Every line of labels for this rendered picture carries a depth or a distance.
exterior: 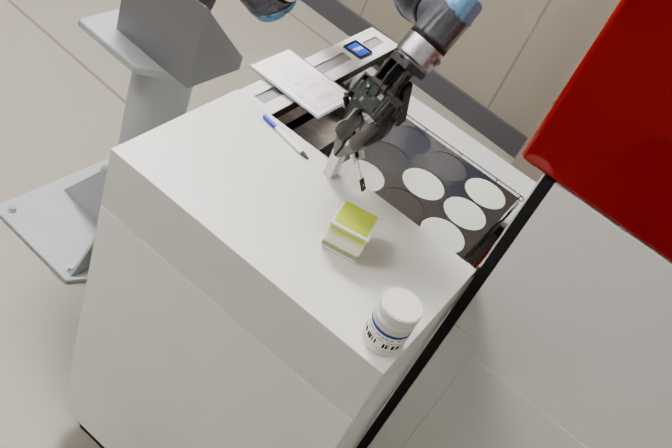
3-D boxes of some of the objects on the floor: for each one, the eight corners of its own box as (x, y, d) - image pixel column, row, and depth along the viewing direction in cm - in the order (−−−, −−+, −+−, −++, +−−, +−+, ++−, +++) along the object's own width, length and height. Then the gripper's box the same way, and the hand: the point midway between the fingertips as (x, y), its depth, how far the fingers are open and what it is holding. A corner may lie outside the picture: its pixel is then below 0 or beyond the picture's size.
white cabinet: (427, 368, 254) (551, 194, 202) (236, 598, 184) (352, 422, 132) (281, 250, 271) (361, 60, 218) (55, 419, 201) (94, 201, 148)
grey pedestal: (-8, 210, 242) (5, -21, 189) (106, 161, 273) (144, -48, 221) (97, 316, 227) (143, 98, 174) (205, 252, 258) (271, 51, 206)
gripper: (384, 39, 132) (305, 134, 135) (423, 71, 129) (341, 167, 133) (397, 52, 140) (322, 141, 143) (433, 82, 138) (356, 173, 141)
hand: (341, 151), depth 140 cm, fingers closed
